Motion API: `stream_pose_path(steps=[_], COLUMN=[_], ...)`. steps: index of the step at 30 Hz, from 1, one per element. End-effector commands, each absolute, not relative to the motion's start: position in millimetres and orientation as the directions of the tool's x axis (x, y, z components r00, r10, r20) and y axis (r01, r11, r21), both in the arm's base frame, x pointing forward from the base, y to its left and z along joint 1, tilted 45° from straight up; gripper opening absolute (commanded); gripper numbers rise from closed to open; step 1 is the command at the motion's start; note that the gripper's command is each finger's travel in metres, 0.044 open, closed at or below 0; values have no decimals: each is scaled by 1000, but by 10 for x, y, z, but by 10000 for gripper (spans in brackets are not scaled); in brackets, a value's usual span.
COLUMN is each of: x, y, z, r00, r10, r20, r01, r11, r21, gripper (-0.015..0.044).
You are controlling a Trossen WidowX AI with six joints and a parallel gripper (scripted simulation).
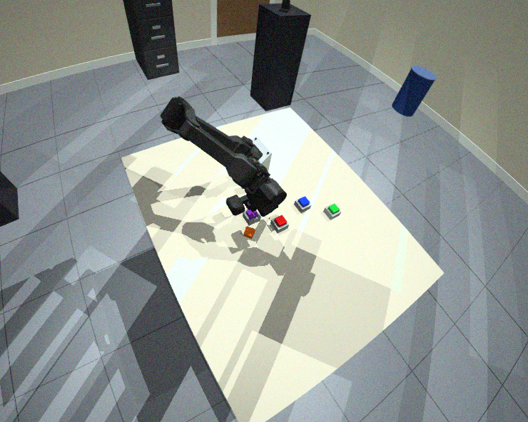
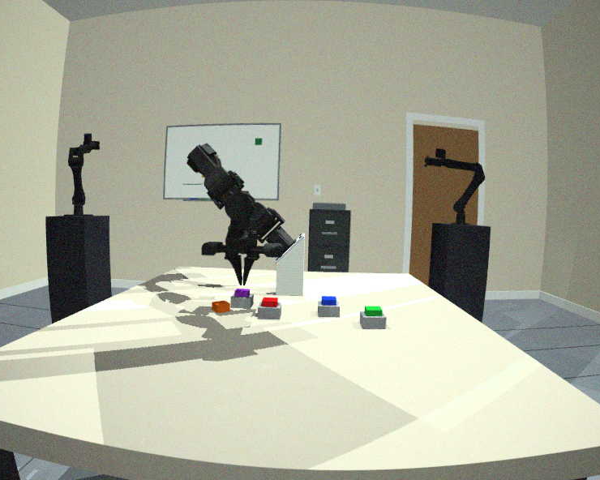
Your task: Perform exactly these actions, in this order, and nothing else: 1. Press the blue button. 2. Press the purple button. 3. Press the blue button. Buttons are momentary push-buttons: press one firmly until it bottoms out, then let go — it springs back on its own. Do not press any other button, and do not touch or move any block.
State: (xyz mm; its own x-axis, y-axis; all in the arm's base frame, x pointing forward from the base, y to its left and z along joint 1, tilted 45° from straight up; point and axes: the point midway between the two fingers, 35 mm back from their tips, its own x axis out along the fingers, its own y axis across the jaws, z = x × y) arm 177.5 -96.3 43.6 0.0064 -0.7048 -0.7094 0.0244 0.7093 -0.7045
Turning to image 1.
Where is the orange block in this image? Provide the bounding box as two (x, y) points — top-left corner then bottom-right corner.
(243, 226), (255, 239)

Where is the red button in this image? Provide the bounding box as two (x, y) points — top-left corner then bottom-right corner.
(270, 215), (289, 233)

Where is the green button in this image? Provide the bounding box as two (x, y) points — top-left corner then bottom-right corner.
(323, 203), (341, 220)

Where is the blue button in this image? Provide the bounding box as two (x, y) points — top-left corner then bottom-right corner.
(294, 196), (312, 213)

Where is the purple button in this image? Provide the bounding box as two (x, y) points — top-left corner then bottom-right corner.
(243, 210), (261, 225)

